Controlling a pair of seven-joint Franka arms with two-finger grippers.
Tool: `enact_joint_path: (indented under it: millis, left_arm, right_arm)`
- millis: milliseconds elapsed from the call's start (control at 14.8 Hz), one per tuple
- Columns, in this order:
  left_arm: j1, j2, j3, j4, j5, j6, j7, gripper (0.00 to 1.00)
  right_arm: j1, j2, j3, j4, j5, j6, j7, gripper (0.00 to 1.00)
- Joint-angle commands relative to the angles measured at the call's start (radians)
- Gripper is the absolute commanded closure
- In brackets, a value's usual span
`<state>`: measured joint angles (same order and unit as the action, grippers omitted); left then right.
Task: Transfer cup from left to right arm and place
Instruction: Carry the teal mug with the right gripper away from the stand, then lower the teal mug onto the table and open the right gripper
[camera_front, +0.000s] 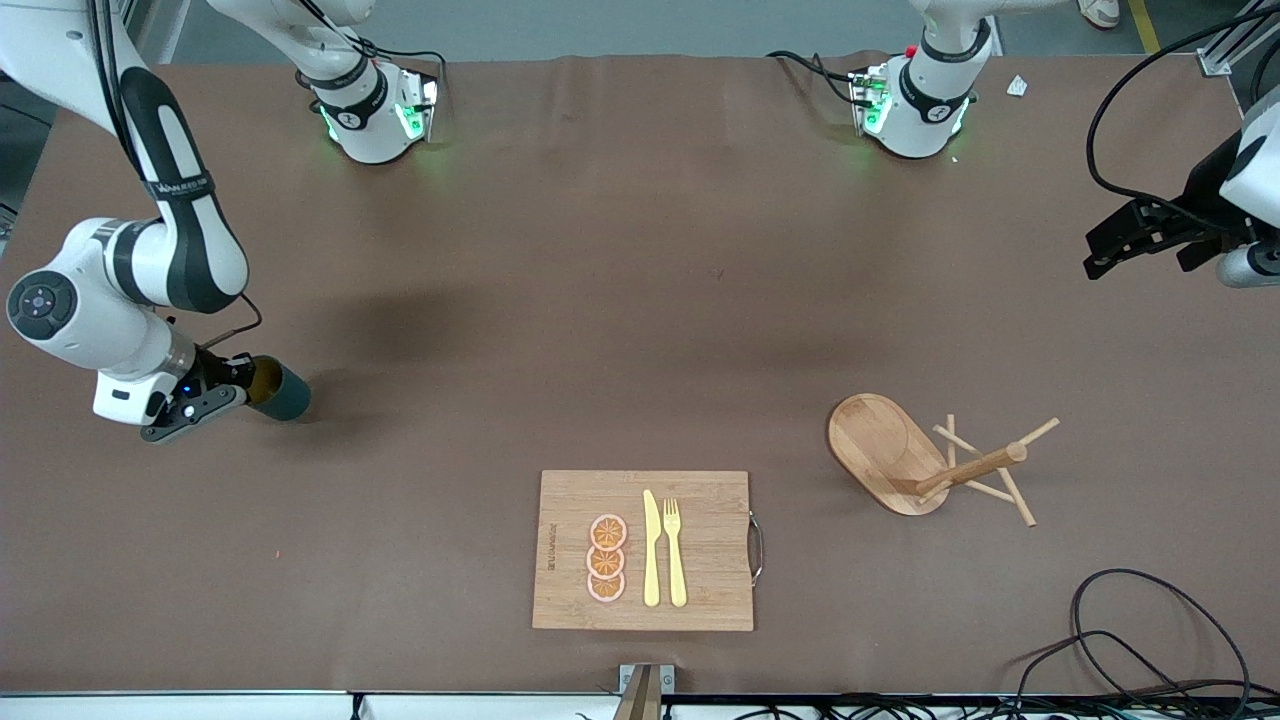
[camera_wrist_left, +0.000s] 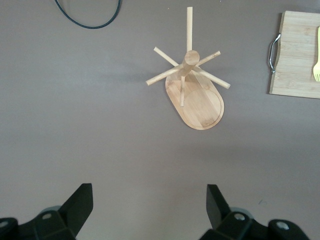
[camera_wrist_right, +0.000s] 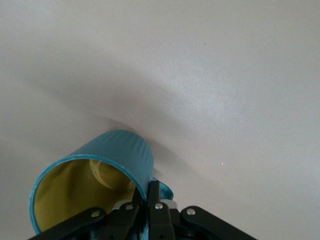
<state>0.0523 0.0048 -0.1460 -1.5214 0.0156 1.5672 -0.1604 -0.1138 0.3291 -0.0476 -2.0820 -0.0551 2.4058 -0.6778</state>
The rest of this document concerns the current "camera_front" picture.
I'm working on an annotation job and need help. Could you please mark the yellow plastic knife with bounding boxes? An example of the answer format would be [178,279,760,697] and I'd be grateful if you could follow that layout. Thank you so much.
[642,489,663,608]

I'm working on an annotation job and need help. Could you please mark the bamboo cutting board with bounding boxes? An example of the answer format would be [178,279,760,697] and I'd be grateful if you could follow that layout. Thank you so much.
[531,470,766,633]

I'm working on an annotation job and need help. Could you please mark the aluminium camera post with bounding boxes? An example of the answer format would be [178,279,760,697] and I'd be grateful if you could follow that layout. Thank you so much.
[612,662,677,720]

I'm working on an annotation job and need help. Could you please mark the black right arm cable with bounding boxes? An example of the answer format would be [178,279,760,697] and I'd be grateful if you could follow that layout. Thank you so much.
[198,292,265,351]

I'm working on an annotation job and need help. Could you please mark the teal cup with yellow inside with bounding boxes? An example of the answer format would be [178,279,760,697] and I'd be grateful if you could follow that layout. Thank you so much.
[245,356,312,422]

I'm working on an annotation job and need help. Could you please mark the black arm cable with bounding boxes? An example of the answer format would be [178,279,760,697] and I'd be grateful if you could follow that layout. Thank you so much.
[198,292,265,351]
[1086,8,1280,207]

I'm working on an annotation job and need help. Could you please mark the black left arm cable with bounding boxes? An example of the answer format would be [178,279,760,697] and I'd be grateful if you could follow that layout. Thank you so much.
[1086,8,1280,207]

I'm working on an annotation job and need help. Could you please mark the aluminium frame profile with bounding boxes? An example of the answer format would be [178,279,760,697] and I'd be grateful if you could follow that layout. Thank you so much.
[1197,0,1280,78]

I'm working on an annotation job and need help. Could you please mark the yellow plastic fork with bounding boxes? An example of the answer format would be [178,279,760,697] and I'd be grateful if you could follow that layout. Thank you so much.
[663,498,689,608]

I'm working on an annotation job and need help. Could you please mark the black looped cable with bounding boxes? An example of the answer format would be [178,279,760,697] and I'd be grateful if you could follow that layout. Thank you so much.
[1008,568,1253,720]

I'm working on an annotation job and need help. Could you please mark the wooden mug tree stand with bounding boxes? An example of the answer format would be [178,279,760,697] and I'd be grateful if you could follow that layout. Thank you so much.
[828,393,1061,528]

